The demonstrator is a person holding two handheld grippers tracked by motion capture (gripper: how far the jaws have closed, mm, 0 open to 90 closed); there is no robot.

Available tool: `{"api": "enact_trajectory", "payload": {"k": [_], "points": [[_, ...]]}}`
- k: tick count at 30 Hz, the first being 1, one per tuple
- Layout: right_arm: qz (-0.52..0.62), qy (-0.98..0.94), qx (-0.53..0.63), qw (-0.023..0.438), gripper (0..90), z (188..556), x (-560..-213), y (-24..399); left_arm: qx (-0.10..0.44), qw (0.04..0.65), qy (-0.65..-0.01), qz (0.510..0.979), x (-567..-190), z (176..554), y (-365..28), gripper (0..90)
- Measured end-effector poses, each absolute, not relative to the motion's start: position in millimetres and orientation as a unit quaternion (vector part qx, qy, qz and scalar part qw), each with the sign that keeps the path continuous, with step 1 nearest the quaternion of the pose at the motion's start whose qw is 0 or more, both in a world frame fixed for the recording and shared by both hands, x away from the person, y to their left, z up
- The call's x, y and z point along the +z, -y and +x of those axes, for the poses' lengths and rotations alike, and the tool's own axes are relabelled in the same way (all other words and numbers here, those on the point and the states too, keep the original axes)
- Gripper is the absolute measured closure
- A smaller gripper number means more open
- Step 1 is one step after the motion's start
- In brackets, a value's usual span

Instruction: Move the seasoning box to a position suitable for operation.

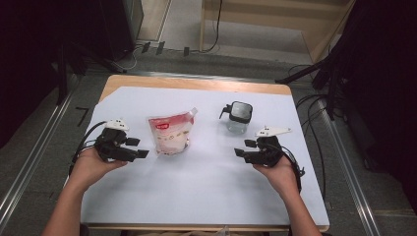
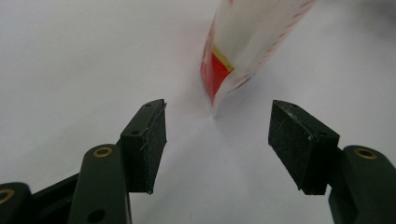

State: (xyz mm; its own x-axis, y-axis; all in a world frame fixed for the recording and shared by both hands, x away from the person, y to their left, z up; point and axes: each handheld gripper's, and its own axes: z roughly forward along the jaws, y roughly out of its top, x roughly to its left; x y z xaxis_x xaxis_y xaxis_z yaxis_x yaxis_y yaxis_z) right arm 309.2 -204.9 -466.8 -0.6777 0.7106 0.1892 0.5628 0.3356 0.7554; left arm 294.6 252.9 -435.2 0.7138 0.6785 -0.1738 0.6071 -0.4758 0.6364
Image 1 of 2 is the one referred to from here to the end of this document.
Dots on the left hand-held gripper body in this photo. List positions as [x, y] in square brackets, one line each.
[111, 147]

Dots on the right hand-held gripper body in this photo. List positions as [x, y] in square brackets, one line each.
[267, 154]

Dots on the glass jar with black lid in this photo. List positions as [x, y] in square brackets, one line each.
[239, 114]

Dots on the red and white refill pouch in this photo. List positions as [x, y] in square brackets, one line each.
[170, 134]

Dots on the person's right hand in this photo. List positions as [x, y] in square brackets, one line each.
[283, 178]

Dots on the person's left hand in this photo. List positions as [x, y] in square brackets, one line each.
[90, 170]

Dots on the white paper sheet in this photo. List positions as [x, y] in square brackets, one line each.
[196, 183]

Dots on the wooden table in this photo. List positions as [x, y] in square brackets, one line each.
[196, 83]

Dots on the black stand with angled legs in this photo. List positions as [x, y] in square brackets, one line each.
[62, 78]
[331, 88]

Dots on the black cabinet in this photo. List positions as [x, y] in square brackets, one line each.
[121, 26]

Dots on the dark curtain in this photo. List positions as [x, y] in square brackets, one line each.
[26, 65]
[387, 98]

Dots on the metal floor rail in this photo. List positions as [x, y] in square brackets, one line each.
[350, 170]
[29, 167]

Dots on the light wooden frame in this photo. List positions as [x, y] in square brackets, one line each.
[311, 36]

